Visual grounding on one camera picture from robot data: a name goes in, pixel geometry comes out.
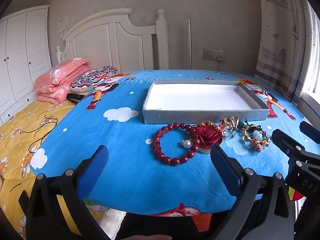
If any red rose ornament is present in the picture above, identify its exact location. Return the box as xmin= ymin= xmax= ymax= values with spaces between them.
xmin=191 ymin=122 xmax=224 ymax=154

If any dark cloth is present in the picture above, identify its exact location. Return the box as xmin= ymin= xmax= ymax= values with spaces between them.
xmin=66 ymin=93 xmax=87 ymax=105

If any white wardrobe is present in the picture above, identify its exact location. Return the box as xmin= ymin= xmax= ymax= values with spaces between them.
xmin=0 ymin=5 xmax=52 ymax=124

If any pink woven bracelet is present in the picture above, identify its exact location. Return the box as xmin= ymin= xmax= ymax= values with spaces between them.
xmin=252 ymin=141 xmax=265 ymax=153

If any blue cartoon printed blanket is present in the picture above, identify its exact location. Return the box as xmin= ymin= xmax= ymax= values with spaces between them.
xmin=30 ymin=69 xmax=309 ymax=217

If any red bead bracelet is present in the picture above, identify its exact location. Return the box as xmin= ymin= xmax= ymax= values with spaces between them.
xmin=153 ymin=122 xmax=198 ymax=165

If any ship printed curtain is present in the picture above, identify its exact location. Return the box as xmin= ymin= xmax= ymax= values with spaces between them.
xmin=254 ymin=0 xmax=320 ymax=105

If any white wooden headboard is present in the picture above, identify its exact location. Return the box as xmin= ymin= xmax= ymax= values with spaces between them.
xmin=56 ymin=8 xmax=169 ymax=70

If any metal pole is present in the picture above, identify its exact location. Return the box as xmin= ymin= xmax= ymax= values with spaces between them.
xmin=187 ymin=19 xmax=193 ymax=69

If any grey shallow cardboard box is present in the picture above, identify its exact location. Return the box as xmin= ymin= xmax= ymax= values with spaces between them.
xmin=142 ymin=79 xmax=270 ymax=125

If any wall socket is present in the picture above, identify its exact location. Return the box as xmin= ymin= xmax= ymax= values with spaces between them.
xmin=214 ymin=49 xmax=226 ymax=62

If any patterned round pillow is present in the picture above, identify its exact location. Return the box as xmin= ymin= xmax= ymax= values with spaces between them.
xmin=70 ymin=66 xmax=118 ymax=93

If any yellow floral bedsheet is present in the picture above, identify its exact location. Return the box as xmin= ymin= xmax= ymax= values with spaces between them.
xmin=0 ymin=99 xmax=83 ymax=240

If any green bead cord bracelet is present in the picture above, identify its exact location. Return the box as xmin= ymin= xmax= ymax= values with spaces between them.
xmin=236 ymin=118 xmax=250 ymax=132

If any black cord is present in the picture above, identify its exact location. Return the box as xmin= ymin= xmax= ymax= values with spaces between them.
xmin=21 ymin=115 xmax=58 ymax=153

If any gold ring ornament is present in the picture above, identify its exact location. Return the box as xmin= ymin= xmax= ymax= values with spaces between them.
xmin=220 ymin=116 xmax=239 ymax=138

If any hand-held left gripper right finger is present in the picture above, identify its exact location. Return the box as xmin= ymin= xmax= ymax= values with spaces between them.
xmin=210 ymin=144 xmax=295 ymax=240

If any paper wall notice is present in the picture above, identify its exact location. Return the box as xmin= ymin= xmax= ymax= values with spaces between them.
xmin=59 ymin=16 xmax=69 ymax=40

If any pink folded quilt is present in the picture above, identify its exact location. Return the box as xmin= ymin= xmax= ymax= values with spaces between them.
xmin=33 ymin=58 xmax=91 ymax=104

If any wall switch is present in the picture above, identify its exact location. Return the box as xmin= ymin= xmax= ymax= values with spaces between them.
xmin=202 ymin=47 xmax=215 ymax=61

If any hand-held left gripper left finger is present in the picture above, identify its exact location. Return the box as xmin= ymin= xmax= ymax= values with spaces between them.
xmin=19 ymin=145 xmax=110 ymax=240

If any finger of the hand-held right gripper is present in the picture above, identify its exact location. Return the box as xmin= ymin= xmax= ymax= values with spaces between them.
xmin=272 ymin=129 xmax=313 ymax=163
xmin=299 ymin=121 xmax=320 ymax=141

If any gold chain bracelet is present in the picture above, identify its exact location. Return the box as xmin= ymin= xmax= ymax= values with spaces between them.
xmin=240 ymin=126 xmax=271 ymax=147

